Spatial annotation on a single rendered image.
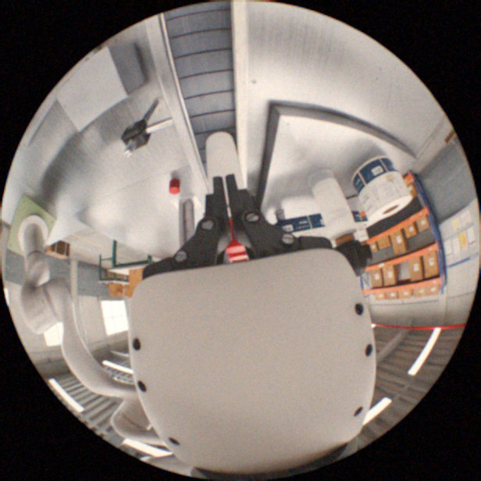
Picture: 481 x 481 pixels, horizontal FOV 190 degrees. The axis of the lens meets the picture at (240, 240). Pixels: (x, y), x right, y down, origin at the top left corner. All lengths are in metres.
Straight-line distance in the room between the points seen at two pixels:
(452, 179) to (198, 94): 4.42
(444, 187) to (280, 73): 4.27
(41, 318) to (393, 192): 0.99
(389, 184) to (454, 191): 3.94
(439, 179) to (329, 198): 4.16
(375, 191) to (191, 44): 0.52
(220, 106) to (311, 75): 0.19
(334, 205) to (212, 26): 0.43
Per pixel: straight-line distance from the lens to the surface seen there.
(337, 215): 0.40
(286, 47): 0.32
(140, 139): 0.20
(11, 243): 0.88
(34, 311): 0.53
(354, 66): 0.41
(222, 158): 0.23
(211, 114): 0.27
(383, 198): 0.50
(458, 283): 4.66
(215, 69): 0.25
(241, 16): 0.22
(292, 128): 0.33
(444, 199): 4.41
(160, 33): 0.17
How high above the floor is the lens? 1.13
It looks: 16 degrees down
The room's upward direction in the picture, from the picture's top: 170 degrees clockwise
